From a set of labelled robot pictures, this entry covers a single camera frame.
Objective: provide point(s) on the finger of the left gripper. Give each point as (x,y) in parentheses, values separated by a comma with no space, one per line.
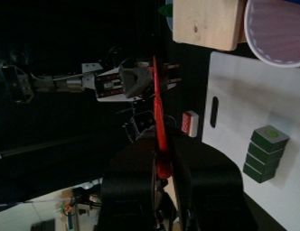
(167,74)
(134,81)

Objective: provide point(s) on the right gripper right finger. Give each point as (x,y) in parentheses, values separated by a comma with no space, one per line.
(209,192)

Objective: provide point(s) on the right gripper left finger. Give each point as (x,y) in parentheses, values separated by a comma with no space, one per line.
(127,186)

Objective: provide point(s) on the red plastic toy knife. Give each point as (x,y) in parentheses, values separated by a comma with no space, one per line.
(159,126)

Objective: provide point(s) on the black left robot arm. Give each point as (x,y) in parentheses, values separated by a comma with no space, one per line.
(43,84)

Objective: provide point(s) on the small red white block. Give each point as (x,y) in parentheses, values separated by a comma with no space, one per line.
(189,124)

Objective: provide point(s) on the speckled block with green oval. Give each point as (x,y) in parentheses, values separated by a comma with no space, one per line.
(265,153)

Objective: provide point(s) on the wooden box with red front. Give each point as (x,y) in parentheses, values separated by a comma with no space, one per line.
(206,22)

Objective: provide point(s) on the white cutting board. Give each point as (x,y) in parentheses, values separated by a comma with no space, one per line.
(245,99)

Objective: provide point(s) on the green toy leaf vegetable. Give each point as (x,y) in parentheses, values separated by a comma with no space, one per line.
(165,10)

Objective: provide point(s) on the red plastic cup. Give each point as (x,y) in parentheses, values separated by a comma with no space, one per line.
(277,33)

